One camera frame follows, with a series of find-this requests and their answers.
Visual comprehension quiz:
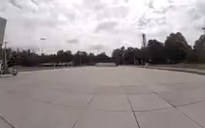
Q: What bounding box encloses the grey concrete slab pavement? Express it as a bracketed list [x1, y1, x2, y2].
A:
[0, 64, 205, 128]

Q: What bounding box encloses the row of trees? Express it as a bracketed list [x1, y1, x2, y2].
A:
[6, 31, 205, 67]

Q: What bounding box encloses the scooter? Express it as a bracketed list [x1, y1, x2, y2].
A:
[0, 59, 19, 79]

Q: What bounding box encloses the thin pole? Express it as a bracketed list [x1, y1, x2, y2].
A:
[3, 41, 9, 65]

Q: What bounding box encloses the tall chimney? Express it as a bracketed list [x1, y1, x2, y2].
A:
[141, 32, 147, 49]

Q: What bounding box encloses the grey kerb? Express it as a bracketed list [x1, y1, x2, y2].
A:
[146, 65, 205, 77]

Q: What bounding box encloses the person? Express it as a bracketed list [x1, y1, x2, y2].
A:
[5, 52, 18, 74]

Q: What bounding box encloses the street lamp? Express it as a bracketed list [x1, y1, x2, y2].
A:
[38, 36, 47, 56]

